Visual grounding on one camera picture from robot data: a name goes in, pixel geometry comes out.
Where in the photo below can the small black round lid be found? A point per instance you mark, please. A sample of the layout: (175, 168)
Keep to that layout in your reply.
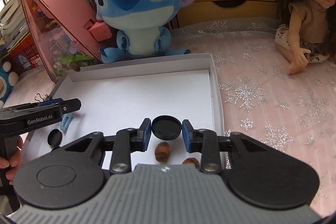
(55, 138)

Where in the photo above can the blue Stitch plush toy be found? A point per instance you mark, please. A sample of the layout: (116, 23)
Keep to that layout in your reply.
(141, 30)

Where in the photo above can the white cardboard tray box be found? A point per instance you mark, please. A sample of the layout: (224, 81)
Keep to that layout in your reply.
(121, 95)

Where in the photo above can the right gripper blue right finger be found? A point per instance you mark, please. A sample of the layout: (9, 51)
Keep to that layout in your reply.
(203, 141)

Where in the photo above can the blue plastic clip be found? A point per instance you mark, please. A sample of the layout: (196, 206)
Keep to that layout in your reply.
(65, 122)

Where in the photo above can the light brown walnut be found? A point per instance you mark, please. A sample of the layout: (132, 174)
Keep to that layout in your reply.
(193, 161)

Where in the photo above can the pink triangular diorama house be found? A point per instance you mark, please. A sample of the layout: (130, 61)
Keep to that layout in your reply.
(67, 34)

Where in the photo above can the brown-haired baby doll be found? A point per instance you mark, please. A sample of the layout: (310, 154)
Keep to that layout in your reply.
(306, 33)

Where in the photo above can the person's left hand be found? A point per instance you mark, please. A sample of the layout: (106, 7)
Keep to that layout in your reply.
(14, 162)

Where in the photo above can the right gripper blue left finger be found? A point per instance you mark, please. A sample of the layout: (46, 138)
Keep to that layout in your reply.
(125, 142)

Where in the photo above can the wooden drawer shelf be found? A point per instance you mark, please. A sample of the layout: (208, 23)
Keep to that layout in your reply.
(209, 10)

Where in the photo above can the pink snowflake tablecloth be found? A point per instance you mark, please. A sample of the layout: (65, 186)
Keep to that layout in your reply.
(293, 114)

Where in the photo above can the stack of books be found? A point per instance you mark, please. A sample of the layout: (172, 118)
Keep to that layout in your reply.
(15, 3)

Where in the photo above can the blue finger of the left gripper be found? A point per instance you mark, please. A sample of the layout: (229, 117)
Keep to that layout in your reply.
(50, 102)
(69, 106)

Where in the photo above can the red plastic crate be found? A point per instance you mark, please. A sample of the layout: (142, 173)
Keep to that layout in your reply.
(24, 56)

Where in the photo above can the blue Doraemon plush toy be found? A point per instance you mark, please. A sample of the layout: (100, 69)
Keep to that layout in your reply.
(8, 80)

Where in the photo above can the small black binder clip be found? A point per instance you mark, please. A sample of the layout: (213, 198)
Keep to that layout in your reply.
(42, 98)

